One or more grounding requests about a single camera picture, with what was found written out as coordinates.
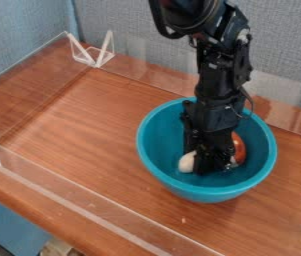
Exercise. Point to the clear acrylic left barrier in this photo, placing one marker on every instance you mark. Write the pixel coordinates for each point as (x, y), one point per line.
(38, 77)

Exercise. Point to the clear acrylic back barrier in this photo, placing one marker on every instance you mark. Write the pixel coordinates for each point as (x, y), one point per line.
(167, 67)

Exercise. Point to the white brown toy mushroom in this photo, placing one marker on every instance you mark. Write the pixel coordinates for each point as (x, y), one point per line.
(239, 150)

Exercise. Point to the blue plastic bowl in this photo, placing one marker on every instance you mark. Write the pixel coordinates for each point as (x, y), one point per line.
(159, 147)

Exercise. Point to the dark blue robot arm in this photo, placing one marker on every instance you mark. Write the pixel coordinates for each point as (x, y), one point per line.
(218, 32)

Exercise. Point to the clear acrylic corner bracket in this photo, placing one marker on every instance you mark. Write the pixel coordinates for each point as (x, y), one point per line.
(93, 56)

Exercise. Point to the clear acrylic barrier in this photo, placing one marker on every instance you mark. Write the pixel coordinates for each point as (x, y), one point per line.
(167, 67)
(38, 77)
(98, 210)

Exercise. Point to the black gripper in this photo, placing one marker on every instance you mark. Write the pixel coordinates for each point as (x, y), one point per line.
(209, 122)

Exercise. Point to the clear acrylic front barrier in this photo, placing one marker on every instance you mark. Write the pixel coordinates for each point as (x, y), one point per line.
(98, 210)

